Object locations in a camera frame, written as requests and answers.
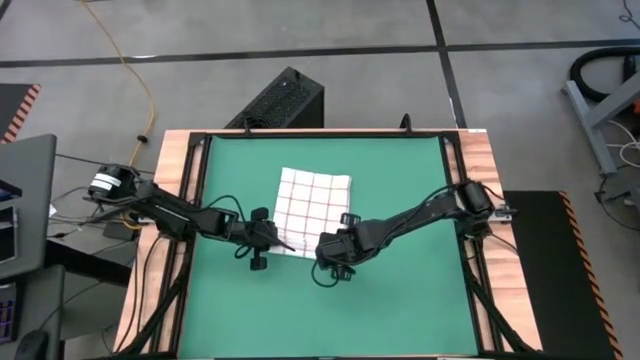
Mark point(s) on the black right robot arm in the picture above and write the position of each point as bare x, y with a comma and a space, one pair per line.
425, 210

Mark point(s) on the green table mat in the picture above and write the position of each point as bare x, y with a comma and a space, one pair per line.
325, 310

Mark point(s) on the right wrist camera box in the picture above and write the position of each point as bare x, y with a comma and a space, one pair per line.
327, 247

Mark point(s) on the small black hazard-striped mat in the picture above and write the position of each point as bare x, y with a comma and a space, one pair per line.
15, 107

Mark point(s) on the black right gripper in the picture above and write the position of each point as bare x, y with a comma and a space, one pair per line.
362, 240

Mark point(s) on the grey keyboard desk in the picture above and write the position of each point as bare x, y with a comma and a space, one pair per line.
40, 300

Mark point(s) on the black computer mouse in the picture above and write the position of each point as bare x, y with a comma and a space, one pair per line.
31, 346

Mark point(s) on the black aluminium table frame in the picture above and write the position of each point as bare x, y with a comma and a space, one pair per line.
325, 134

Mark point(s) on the grey metal stand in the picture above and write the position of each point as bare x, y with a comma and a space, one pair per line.
595, 120

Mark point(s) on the large black hazard-striped mat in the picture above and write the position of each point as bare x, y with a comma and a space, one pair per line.
555, 280

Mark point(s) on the white red-checked towel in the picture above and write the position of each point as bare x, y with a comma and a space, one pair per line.
310, 200

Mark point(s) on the black mesh computer tower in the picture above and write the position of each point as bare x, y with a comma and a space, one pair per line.
285, 100

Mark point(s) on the black power adapter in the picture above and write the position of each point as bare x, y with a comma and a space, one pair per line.
117, 231

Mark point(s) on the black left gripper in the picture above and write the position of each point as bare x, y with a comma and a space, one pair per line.
257, 235

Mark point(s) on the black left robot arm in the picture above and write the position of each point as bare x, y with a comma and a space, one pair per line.
175, 215

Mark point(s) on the black table clip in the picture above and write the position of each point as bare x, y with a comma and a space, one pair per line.
406, 125
245, 129

